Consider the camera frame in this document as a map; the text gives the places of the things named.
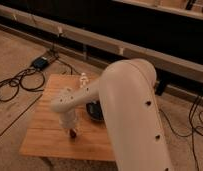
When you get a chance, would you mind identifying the red pepper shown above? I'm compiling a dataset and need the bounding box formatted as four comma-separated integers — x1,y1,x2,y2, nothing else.
69,129,77,139

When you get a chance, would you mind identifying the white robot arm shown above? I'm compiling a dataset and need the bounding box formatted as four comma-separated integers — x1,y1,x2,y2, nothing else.
51,59,174,171

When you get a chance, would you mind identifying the black bowl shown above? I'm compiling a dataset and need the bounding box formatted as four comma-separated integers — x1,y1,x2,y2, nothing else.
86,101,104,121

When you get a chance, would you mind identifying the wooden table board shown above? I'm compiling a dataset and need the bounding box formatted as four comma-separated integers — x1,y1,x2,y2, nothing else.
20,74,115,161

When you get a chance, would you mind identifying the small white figurine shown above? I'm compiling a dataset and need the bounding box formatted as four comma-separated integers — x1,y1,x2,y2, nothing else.
79,73,89,87

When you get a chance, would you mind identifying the black power adapter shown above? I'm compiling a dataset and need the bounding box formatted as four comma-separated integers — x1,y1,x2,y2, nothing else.
31,57,49,70

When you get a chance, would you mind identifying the black coiled cable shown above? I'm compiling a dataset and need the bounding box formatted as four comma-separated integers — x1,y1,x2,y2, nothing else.
0,66,47,105

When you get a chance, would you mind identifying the black cables right side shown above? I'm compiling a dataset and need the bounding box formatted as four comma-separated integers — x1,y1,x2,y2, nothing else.
159,94,203,171

